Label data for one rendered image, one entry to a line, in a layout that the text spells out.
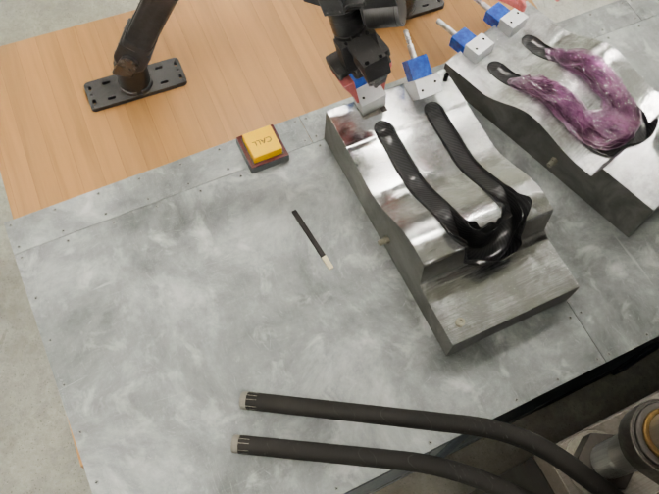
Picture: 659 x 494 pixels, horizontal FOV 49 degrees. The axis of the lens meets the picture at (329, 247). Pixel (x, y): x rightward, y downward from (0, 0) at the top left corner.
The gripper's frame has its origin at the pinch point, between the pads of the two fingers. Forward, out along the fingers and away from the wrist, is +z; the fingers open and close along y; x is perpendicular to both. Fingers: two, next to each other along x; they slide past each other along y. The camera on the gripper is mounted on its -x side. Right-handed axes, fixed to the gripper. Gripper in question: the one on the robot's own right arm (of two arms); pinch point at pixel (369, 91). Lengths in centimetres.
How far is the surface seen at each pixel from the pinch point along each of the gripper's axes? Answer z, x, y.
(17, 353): 63, 41, -109
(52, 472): 74, 7, -110
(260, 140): 4.0, 6.2, -21.9
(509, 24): 10.7, 10.9, 35.3
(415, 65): 1.4, 2.3, 10.6
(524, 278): 22.3, -37.4, 7.9
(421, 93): 4.5, -2.1, 9.0
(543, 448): 20, -66, -6
